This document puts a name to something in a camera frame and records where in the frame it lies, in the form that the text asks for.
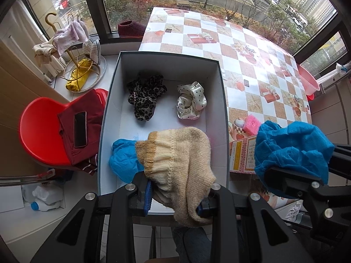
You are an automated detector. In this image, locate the cream cloth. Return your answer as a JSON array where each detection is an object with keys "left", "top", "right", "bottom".
[{"left": 33, "top": 38, "right": 62, "bottom": 66}]

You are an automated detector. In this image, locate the pale pink cloth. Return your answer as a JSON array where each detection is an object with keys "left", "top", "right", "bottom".
[{"left": 53, "top": 20, "right": 90, "bottom": 57}]

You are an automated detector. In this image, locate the printed paper sheet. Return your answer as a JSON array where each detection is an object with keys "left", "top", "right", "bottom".
[{"left": 230, "top": 136, "right": 258, "bottom": 174}]

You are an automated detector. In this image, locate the white plastic jug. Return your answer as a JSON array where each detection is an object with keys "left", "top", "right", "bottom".
[{"left": 22, "top": 183, "right": 65, "bottom": 212}]

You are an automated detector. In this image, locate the pink sponge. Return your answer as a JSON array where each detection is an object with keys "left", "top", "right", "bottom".
[{"left": 244, "top": 116, "right": 261, "bottom": 136}]

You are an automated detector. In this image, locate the white round tray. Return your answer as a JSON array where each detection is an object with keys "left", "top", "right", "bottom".
[{"left": 56, "top": 56, "right": 108, "bottom": 93}]

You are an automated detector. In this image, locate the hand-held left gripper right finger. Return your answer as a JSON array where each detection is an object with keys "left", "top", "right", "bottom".
[{"left": 195, "top": 182, "right": 314, "bottom": 263}]

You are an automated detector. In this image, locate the dark red knit slipper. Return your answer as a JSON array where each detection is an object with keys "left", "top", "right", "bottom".
[{"left": 118, "top": 20, "right": 147, "bottom": 38}]

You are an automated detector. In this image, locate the black smartphone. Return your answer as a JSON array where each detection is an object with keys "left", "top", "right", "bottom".
[{"left": 73, "top": 111, "right": 88, "bottom": 148}]

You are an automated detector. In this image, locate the striped dark red cloth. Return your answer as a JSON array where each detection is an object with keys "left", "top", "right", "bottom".
[{"left": 74, "top": 155, "right": 98, "bottom": 175}]

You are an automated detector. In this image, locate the person's leg in jeans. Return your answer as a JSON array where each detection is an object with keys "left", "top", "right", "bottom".
[{"left": 172, "top": 220, "right": 213, "bottom": 263}]

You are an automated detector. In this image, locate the yellow cloth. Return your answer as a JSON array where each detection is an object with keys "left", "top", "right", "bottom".
[{"left": 65, "top": 58, "right": 92, "bottom": 92}]

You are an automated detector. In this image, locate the pink plastic basin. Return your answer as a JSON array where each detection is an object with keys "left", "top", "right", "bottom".
[{"left": 297, "top": 64, "right": 321, "bottom": 100}]

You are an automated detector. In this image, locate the grey storage box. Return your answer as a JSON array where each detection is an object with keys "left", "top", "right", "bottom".
[{"left": 97, "top": 51, "right": 230, "bottom": 215}]

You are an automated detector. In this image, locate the gold wire rack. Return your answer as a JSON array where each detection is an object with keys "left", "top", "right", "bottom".
[{"left": 45, "top": 12, "right": 102, "bottom": 88}]

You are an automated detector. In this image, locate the dark red garment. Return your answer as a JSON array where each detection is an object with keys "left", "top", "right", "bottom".
[{"left": 57, "top": 90, "right": 106, "bottom": 166}]

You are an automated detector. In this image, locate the leopard print scrunchie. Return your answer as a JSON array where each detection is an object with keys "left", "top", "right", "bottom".
[{"left": 127, "top": 73, "right": 168, "bottom": 122}]

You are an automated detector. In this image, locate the dark window frame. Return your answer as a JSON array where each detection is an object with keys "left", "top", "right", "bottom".
[{"left": 22, "top": 0, "right": 351, "bottom": 69}]

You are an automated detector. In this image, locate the small blue crinkled cloth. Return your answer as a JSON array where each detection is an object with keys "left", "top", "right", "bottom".
[{"left": 109, "top": 139, "right": 145, "bottom": 183}]

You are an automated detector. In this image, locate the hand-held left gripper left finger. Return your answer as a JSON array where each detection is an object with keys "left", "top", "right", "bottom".
[{"left": 30, "top": 170, "right": 154, "bottom": 263}]

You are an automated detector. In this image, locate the checkered printed tablecloth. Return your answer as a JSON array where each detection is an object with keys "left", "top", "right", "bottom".
[{"left": 138, "top": 7, "right": 314, "bottom": 211}]

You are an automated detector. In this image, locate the beige knit hat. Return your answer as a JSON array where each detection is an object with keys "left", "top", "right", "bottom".
[{"left": 135, "top": 127, "right": 217, "bottom": 228}]

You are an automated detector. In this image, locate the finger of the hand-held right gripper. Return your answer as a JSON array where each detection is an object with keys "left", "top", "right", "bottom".
[
  {"left": 263, "top": 166, "right": 351, "bottom": 245},
  {"left": 330, "top": 144, "right": 351, "bottom": 176}
]

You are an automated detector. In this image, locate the white polka dot scrunchie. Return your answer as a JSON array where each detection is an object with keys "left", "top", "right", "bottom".
[{"left": 176, "top": 81, "right": 207, "bottom": 120}]

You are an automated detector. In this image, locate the chrome curved bar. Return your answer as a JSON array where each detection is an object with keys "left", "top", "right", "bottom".
[{"left": 0, "top": 169, "right": 56, "bottom": 187}]

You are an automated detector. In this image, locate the red plastic chair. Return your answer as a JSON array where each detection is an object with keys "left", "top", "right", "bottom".
[{"left": 19, "top": 88, "right": 109, "bottom": 167}]

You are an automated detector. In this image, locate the large blue crinkled cloth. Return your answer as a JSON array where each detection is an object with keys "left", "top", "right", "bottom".
[{"left": 254, "top": 121, "right": 335, "bottom": 199}]

